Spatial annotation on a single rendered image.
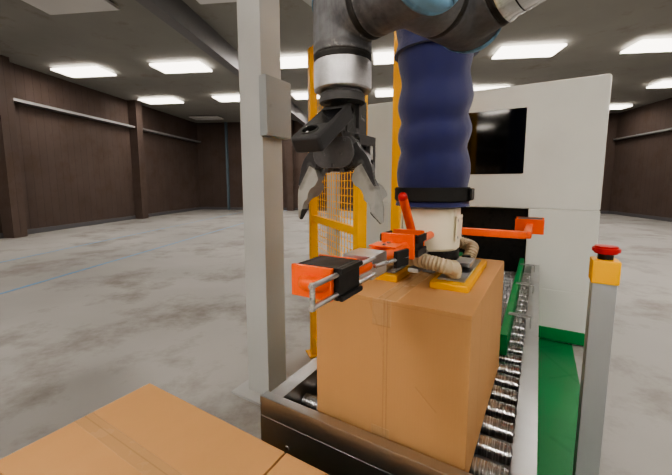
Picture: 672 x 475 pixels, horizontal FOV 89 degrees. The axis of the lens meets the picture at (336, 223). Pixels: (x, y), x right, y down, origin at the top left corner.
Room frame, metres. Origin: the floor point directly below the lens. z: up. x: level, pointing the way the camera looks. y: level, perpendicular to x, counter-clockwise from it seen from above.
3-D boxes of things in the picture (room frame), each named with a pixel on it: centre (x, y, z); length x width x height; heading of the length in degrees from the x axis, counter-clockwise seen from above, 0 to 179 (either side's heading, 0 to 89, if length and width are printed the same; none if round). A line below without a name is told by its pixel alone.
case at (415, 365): (1.05, -0.27, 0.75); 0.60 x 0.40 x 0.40; 148
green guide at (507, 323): (1.94, -1.09, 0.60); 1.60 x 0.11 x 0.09; 149
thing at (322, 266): (0.54, 0.02, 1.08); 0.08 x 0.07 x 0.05; 149
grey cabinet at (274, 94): (1.87, 0.32, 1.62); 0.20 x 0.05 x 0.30; 149
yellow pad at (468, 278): (1.00, -0.38, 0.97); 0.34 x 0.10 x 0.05; 149
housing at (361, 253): (0.65, -0.06, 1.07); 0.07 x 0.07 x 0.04; 59
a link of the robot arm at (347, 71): (0.56, -0.01, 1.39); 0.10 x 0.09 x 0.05; 59
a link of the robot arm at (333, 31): (0.55, -0.01, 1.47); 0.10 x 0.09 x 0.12; 42
